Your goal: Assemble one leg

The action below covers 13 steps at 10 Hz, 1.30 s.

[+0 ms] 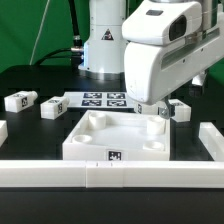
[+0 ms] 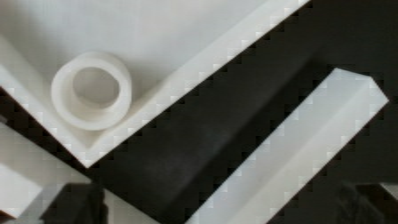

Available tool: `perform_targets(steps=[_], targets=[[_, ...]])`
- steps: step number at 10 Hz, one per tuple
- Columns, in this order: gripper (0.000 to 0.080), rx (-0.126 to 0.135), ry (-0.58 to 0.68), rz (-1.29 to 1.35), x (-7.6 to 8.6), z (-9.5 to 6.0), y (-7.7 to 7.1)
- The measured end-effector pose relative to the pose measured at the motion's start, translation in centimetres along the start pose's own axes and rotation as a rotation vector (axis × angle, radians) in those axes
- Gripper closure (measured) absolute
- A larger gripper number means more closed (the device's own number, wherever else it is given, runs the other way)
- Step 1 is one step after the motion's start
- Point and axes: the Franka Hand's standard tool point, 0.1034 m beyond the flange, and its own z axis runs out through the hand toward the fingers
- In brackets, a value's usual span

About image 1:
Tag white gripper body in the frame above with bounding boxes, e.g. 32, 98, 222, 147
124, 29, 224, 105

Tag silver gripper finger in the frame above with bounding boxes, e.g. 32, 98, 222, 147
159, 97, 173, 119

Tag white square tabletop part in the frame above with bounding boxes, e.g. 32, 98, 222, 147
62, 110, 170, 161

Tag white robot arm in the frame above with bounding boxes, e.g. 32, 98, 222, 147
79, 0, 224, 119

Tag white marker tag sheet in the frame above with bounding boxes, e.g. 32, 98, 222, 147
64, 92, 134, 109

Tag white left fence piece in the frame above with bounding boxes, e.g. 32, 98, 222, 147
0, 120, 8, 147

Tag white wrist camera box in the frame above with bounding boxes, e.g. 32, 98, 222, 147
122, 0, 202, 46

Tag white right fence rail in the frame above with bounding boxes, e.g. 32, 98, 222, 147
199, 122, 224, 162

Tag white fence rail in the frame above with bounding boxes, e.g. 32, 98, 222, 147
199, 122, 224, 162
0, 160, 224, 188

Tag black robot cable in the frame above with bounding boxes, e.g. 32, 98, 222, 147
34, 0, 85, 66

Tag thin white cord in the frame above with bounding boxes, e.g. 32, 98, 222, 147
29, 0, 52, 66

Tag white front fence rail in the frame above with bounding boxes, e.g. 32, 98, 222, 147
0, 160, 224, 188

